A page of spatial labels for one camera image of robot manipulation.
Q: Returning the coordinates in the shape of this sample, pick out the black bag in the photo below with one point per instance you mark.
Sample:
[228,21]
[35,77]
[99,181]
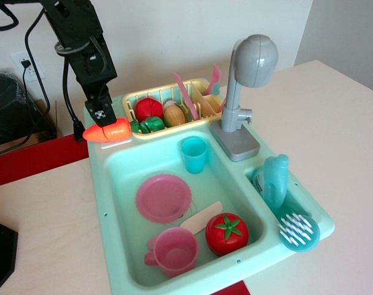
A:
[19,115]

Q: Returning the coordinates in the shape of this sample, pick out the red toy apple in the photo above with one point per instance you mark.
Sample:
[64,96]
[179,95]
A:
[148,107]

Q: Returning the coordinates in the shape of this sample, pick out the red toy tomato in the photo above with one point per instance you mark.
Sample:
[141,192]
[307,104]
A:
[226,233]

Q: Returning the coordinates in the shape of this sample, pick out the orange toy carrot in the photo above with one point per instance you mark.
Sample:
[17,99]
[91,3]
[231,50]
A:
[118,131]

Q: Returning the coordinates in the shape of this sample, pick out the pink and teal spatula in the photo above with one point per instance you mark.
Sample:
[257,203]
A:
[214,85]

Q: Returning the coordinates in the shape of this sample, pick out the pink plastic plate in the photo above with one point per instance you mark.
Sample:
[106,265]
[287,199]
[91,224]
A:
[163,198]

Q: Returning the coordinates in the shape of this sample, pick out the mint green toy sink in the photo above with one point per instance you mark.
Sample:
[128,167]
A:
[118,170]

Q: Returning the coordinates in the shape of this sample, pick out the white wall outlet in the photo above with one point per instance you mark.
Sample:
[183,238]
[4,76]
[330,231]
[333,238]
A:
[24,64]

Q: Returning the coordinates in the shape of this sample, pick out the pink plastic mug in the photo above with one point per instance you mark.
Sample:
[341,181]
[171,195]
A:
[174,251]

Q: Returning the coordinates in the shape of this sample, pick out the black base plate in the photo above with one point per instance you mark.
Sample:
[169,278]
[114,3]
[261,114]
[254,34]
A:
[8,252]

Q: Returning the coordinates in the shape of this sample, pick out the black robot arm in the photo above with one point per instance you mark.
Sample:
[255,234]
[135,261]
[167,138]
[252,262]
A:
[73,18]

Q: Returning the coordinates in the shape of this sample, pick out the yellow dish rack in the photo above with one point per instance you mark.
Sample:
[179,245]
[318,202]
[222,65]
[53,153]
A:
[207,106]

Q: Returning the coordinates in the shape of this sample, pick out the teal detergent bottle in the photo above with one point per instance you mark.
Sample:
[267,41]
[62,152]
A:
[271,181]

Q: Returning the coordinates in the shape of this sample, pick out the teal dish brush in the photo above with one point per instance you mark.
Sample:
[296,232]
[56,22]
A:
[298,232]

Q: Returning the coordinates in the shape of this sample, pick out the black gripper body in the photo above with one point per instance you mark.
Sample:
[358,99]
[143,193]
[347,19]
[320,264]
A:
[89,58]

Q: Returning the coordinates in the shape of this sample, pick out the teal plastic cup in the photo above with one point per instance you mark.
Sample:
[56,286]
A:
[194,154]

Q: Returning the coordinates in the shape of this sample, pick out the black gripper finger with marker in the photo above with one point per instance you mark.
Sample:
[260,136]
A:
[100,109]

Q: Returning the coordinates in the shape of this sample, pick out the pink toy utensil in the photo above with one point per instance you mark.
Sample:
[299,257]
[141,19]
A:
[186,96]

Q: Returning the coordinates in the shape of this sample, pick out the yellow toy corn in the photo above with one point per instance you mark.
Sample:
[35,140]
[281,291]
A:
[173,115]

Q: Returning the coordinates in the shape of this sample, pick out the green toy vegetable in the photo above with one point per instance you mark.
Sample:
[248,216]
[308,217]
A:
[151,124]

